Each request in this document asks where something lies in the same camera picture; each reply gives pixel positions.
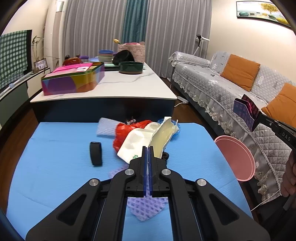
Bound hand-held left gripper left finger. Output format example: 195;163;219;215
25;146;148;241

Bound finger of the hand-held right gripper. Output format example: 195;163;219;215
253;112;296;151

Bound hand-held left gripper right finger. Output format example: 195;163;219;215
149;146;271;241

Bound white foam food tray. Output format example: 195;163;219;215
117;121;162;164

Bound cream torn plastic container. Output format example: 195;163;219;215
148;116;180;159

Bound purple printed packet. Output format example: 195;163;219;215
233;94;261;132

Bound red plastic bag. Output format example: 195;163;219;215
113;120;153;151

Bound purple foam fruit net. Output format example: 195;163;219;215
108;166;170;222

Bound pink plastic basin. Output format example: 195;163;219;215
214;135;256;182

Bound person's right hand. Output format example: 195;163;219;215
280;151;296;197

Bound orange cushion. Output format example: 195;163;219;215
261;83;296;130
220;54;261;92

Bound pale foam sheet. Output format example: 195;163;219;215
96;117;121;140

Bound grey quilted sofa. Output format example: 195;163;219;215
168;51;296;210

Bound white sideboard cabinet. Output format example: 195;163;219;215
30;61;178;124

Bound mint green tray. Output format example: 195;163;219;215
104;62;147;70

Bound colourful tin box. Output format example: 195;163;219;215
41;62;106;96

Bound pink woven basket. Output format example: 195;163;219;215
117;42;146;64

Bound white floor lamp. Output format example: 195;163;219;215
193;34;210;56

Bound stack of coloured bowls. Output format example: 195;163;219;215
98;49;114;63

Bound red glossy pot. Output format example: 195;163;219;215
62;55;84;67

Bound grey curtain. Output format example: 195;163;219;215
62;0;127;61
143;0;213;78

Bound teal curtain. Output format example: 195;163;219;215
121;0;149;44

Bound dark green sideboard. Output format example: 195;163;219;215
0;68;51;127

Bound white standing air conditioner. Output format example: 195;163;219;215
43;0;65;68

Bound thin potted plant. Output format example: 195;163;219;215
31;35;45;61

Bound green checked cloth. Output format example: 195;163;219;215
0;30;33;90

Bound framed wall painting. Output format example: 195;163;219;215
236;0;293;29

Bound small photo frame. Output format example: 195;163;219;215
33;58;48;73

